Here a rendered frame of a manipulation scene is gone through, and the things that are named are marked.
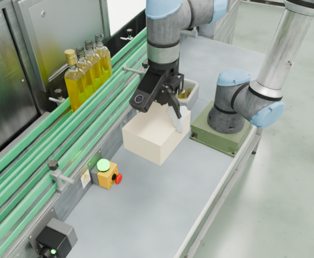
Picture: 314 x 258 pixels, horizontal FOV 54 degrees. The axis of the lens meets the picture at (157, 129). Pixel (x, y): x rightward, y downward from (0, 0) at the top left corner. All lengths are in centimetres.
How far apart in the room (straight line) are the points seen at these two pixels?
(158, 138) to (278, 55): 47
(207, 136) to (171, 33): 67
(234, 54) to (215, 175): 95
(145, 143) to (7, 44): 59
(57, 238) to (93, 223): 15
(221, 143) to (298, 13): 54
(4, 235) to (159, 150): 46
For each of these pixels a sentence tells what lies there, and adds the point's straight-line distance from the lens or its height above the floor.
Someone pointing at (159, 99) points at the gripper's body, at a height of 120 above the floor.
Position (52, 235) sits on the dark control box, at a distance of 100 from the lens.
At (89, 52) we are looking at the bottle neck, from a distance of 120.
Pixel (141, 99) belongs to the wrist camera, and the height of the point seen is 124.
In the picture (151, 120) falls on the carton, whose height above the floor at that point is 112.
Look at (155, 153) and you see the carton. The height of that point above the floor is 109.
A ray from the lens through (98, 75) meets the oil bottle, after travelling 124.
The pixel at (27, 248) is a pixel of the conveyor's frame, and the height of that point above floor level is 84.
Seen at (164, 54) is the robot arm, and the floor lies 133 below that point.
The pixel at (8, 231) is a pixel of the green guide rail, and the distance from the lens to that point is 94.
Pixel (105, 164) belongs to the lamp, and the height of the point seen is 85.
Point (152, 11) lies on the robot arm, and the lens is 67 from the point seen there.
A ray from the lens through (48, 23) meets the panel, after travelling 121.
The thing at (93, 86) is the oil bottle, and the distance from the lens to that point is 122.
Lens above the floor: 167
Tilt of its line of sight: 43 degrees down
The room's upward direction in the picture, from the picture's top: straight up
